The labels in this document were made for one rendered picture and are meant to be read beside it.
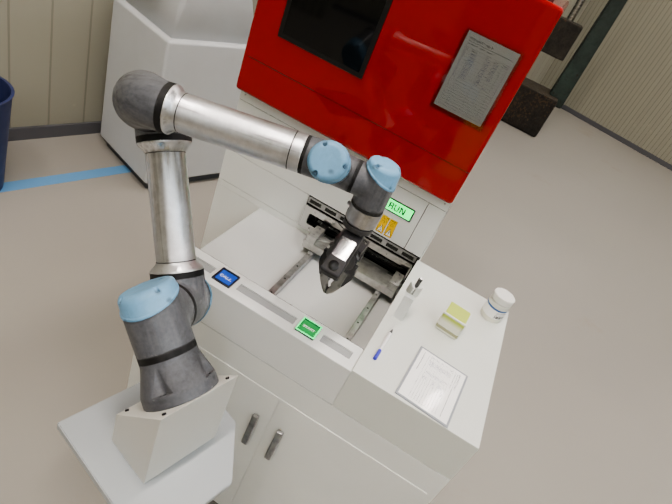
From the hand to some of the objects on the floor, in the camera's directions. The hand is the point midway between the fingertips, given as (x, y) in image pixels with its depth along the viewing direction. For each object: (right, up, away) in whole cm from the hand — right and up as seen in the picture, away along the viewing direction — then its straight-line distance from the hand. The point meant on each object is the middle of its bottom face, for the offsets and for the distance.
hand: (326, 290), depth 124 cm
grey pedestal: (-69, -96, +26) cm, 121 cm away
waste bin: (-193, +45, +141) cm, 243 cm away
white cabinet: (-26, -74, +83) cm, 114 cm away
